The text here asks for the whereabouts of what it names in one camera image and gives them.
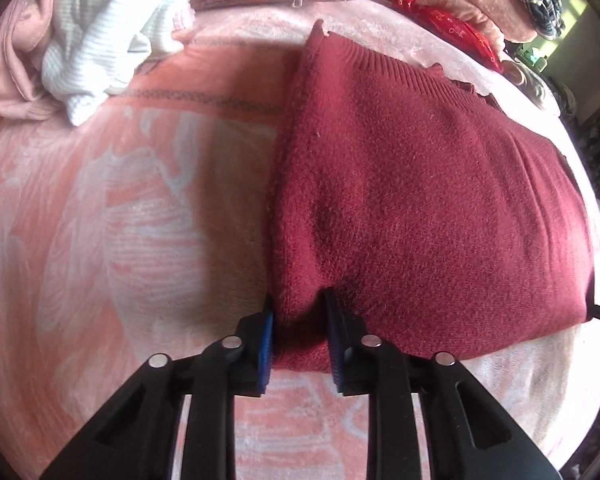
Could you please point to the white ribbed garment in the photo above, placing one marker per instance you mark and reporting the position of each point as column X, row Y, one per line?
column 95, row 30

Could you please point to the pale pink garment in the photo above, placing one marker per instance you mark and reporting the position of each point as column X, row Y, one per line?
column 15, row 60

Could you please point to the dark red knit sweater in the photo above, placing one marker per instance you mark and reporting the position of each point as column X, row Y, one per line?
column 420, row 200

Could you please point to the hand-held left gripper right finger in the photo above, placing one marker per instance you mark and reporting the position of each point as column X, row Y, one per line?
column 336, row 355

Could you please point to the red patterned pouch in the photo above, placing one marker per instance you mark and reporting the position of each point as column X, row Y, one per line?
column 450, row 25

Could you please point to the pink printed blanket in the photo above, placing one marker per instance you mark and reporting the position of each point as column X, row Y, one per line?
column 105, row 210

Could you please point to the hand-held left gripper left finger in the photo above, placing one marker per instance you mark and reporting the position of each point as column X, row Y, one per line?
column 265, row 355

